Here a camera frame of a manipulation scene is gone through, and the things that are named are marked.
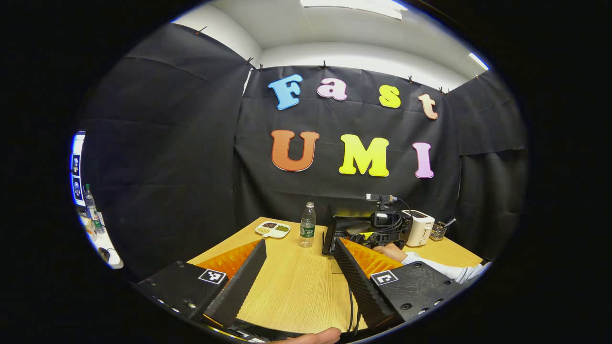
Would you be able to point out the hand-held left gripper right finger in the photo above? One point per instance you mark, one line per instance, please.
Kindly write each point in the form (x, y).
(363, 286)

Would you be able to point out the long ceiling light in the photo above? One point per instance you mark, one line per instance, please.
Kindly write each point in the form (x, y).
(354, 5)

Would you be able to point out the clear plastic water bottle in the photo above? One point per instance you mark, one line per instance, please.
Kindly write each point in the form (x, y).
(93, 210)
(307, 229)

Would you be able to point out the row of cloth clips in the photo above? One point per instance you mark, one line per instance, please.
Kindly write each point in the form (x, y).
(324, 64)

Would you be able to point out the metal spoon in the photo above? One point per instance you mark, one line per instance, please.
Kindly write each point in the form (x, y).
(449, 222)

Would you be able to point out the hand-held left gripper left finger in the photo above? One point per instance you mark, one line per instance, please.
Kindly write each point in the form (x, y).
(239, 286)

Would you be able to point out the black backdrop cloth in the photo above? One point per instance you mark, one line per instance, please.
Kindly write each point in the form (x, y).
(167, 143)

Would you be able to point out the sectioned snack plate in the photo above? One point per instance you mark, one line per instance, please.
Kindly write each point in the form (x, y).
(272, 229)

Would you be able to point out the wall poster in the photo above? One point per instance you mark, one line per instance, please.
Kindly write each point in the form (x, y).
(77, 167)

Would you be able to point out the white toaster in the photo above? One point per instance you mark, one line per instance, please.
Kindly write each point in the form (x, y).
(420, 229)

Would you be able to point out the small ceiling light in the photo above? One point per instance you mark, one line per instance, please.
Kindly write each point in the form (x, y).
(478, 61)

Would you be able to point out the black electric oven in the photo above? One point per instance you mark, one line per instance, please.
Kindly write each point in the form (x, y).
(339, 224)

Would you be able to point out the black computer mouse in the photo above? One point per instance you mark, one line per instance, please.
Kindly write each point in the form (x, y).
(105, 254)

